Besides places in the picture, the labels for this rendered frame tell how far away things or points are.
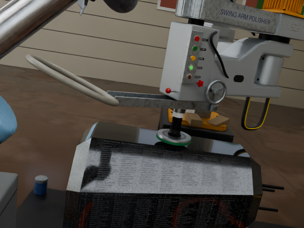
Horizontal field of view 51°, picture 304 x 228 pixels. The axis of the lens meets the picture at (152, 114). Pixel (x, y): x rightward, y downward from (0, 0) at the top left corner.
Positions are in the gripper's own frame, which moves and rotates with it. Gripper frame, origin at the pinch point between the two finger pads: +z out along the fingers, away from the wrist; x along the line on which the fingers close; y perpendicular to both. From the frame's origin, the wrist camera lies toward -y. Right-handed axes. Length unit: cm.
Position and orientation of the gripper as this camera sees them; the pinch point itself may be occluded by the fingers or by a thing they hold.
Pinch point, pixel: (71, 11)
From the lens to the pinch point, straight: 177.1
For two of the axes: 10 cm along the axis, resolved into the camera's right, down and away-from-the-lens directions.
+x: 7.8, 4.5, -4.3
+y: -4.0, -1.7, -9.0
